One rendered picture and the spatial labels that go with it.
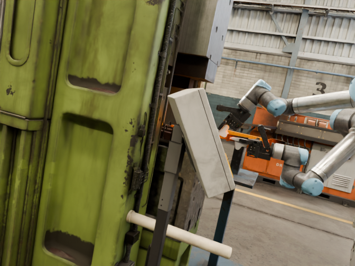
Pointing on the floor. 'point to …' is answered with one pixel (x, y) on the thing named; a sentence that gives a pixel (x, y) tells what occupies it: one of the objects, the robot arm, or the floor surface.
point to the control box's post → (164, 208)
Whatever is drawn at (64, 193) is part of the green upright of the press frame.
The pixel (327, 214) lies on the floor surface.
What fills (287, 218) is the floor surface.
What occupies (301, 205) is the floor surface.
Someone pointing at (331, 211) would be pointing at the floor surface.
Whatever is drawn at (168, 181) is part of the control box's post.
